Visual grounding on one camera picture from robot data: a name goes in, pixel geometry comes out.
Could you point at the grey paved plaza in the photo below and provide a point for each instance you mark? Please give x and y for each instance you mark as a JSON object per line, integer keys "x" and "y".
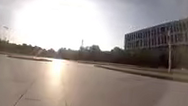
{"x": 88, "y": 92}

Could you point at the raised planting island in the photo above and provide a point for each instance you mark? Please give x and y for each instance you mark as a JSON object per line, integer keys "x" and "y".
{"x": 29, "y": 58}

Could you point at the thin pole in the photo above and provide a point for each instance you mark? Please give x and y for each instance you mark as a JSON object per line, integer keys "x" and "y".
{"x": 169, "y": 53}

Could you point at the grass strip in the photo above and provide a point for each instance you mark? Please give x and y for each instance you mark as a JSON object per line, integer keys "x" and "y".
{"x": 166, "y": 74}

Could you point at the large dark glass building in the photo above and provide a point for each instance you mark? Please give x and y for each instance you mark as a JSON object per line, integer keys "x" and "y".
{"x": 174, "y": 39}

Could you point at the street lamp pole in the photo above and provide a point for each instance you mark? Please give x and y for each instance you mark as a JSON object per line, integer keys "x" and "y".
{"x": 5, "y": 33}

